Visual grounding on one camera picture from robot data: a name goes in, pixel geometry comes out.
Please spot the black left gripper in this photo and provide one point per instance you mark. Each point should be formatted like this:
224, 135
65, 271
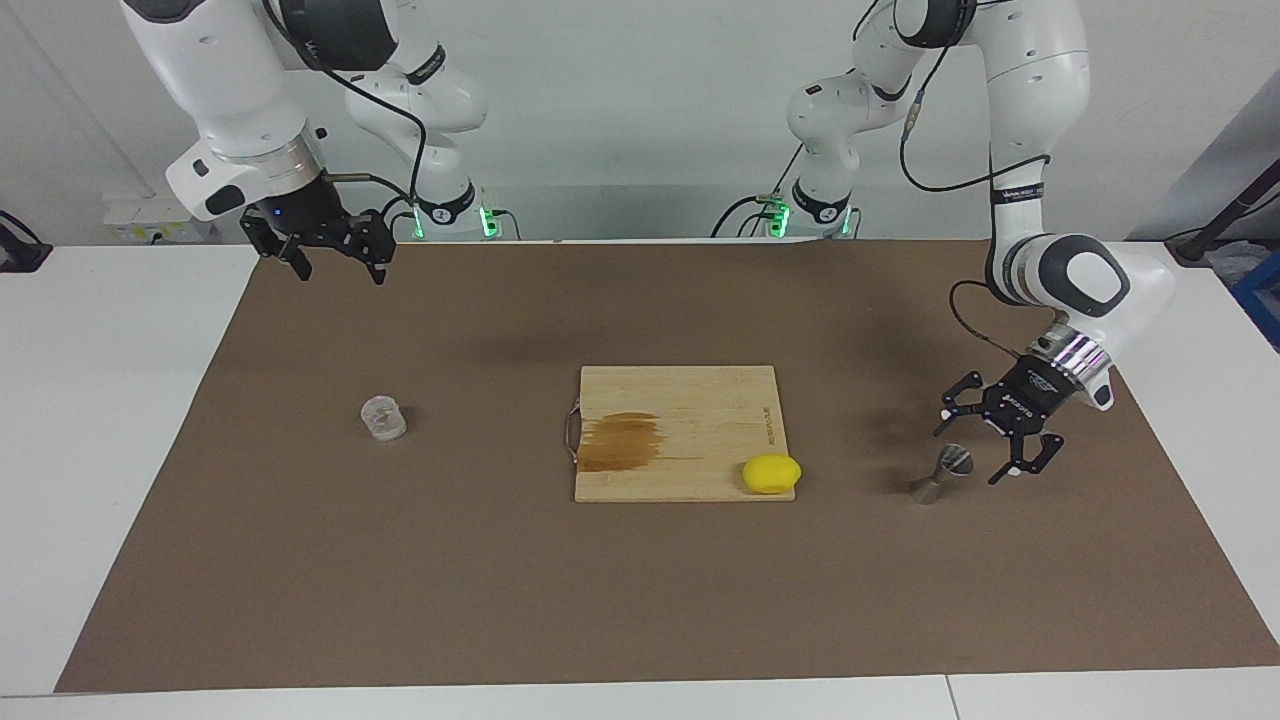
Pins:
1030, 400

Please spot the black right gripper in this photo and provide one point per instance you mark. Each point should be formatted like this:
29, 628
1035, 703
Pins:
305, 215

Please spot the metal jigger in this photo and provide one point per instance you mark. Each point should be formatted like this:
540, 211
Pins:
955, 460

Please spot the small clear glass cup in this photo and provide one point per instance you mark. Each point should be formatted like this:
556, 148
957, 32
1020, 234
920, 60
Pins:
384, 420

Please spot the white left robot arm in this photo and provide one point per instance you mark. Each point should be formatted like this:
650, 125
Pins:
1030, 80

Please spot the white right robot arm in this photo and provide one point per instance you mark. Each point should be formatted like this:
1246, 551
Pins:
230, 80

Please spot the yellow lemon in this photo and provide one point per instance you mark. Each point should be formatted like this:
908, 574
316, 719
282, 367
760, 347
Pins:
770, 474

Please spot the blue box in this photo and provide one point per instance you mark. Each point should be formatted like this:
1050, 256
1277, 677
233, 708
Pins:
1262, 300

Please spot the black stand leg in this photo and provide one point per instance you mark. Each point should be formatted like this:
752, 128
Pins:
1225, 220

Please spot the wooden cutting board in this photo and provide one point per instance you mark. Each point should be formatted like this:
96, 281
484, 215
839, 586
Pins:
690, 420

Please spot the brown table mat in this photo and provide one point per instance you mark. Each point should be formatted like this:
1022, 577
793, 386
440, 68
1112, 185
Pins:
500, 600

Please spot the white wall power strip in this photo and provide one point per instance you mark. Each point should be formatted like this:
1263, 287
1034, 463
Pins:
160, 215

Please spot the black clamp mount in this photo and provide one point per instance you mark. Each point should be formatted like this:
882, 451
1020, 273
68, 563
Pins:
20, 255

